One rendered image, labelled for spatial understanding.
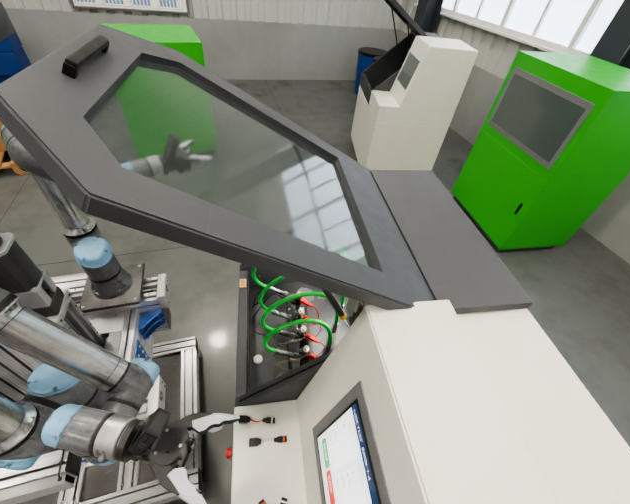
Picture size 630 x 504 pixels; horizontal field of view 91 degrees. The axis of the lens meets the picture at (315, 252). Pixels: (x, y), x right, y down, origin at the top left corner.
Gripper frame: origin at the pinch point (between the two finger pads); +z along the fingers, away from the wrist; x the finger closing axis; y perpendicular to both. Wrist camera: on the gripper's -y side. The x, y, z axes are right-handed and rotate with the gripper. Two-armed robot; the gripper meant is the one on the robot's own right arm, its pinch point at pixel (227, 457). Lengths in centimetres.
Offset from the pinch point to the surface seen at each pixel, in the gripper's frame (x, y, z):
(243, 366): -45, 45, -14
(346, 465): -8.2, 14.5, 24.5
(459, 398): -14.6, -11.5, 41.8
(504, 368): -29, -5, 58
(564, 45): -461, -73, 239
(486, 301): -46, -11, 56
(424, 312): -33, -14, 37
